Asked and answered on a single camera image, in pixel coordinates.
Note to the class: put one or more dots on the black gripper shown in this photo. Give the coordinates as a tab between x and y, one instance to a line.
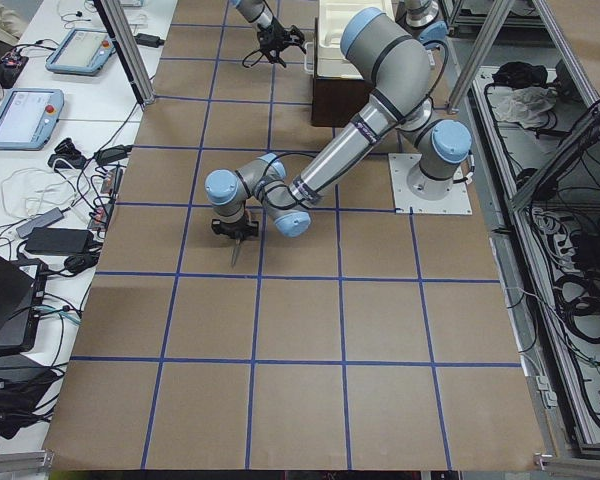
229	229
272	37

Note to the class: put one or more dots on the grey orange scissors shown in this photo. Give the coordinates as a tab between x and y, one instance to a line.
237	250

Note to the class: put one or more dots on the white drawer handle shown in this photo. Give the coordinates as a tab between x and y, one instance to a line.
309	58

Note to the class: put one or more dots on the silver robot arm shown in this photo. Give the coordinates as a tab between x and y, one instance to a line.
397	67
258	14

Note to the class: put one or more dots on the dark wooden drawer cabinet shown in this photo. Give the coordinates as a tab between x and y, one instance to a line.
336	100

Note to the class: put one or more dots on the white plastic tray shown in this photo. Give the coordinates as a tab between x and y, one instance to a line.
332	19

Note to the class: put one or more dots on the black power adapter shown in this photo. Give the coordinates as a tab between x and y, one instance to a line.
148	40

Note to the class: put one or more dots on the large black power brick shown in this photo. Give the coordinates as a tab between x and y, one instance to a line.
58	241

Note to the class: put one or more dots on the grey usb hub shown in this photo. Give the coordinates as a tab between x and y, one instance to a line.
40	221

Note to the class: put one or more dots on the far teach pendant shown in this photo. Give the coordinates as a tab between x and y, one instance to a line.
83	52

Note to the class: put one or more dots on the teach pendant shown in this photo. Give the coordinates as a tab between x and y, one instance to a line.
28	117
83	52

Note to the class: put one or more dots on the black laptop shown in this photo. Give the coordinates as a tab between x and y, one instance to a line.
21	291

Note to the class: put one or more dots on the near teach pendant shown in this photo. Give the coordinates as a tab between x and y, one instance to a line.
28	117

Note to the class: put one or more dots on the white crumpled cloth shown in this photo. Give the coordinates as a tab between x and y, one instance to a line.
527	107

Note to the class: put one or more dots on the aluminium frame post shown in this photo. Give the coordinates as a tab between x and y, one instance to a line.
115	22

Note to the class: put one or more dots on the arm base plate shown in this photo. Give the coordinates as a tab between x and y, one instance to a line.
415	193

